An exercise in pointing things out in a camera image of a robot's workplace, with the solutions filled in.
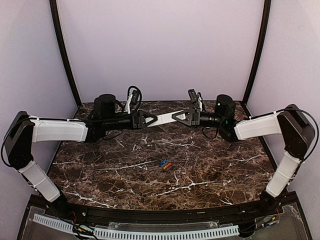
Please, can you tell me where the white slotted cable duct left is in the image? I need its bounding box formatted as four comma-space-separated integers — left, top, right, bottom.
32, 213, 73, 234

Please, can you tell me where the white remote control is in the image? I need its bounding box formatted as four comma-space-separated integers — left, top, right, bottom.
148, 110, 181, 128

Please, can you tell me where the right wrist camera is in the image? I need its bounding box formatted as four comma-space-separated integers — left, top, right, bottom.
188, 89, 203, 111

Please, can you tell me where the black frame post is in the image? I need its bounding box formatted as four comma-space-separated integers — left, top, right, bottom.
242, 0, 272, 105
49, 0, 82, 108

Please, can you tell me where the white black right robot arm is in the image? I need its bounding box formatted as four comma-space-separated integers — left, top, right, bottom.
171, 89, 319, 198

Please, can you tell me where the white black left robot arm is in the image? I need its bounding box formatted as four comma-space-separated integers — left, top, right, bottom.
0, 90, 158, 203

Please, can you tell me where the black front rail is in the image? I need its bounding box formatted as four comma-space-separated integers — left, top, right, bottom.
68, 202, 262, 224

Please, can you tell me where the black left frame post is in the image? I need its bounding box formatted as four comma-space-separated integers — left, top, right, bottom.
49, 0, 82, 108

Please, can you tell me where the blue AA battery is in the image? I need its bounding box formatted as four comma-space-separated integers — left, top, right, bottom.
159, 159, 167, 167

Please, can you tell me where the black right frame post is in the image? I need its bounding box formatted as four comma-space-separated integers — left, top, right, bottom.
242, 0, 272, 105

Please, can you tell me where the white slotted cable duct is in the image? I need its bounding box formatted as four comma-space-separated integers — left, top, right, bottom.
32, 213, 73, 234
92, 224, 240, 239

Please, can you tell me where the orange AA battery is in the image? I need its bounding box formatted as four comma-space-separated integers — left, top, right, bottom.
163, 162, 172, 171

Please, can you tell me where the white slotted cable duct centre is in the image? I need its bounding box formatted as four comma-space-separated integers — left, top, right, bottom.
92, 224, 240, 239

